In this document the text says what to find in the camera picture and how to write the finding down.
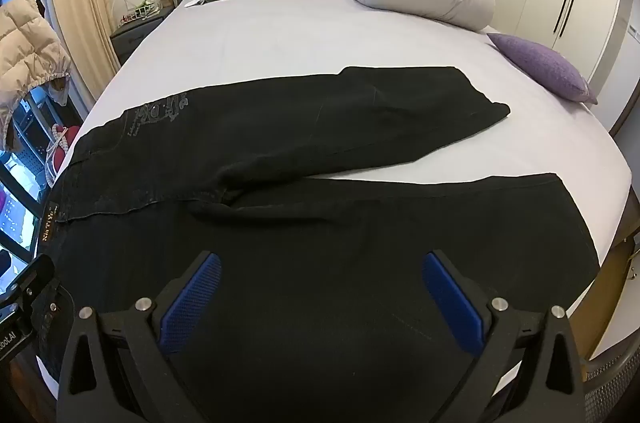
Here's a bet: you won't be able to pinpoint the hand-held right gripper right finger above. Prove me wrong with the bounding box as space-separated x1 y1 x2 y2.
421 249 587 423

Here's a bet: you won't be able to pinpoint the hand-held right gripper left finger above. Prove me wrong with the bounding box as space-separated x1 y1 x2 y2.
56 250 223 423

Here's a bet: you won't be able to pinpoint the black pants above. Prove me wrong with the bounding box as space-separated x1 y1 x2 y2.
37 66 601 423

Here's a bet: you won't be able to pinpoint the glass window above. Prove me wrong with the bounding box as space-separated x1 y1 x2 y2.
0 0 86 264

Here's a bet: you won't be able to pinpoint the red cloth item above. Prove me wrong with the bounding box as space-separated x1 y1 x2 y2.
45 126 83 184

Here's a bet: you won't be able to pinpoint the beige puffer jacket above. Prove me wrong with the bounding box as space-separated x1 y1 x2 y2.
0 0 72 149

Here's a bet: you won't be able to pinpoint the purple pillow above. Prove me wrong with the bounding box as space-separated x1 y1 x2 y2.
487 32 598 105

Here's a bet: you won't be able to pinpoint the dark nightstand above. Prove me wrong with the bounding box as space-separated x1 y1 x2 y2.
110 6 173 66

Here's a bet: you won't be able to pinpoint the bed with grey headboard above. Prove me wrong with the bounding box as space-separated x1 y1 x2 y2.
82 0 640 384

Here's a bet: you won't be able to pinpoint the white wire basket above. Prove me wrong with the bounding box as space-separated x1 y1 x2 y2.
112 0 161 26

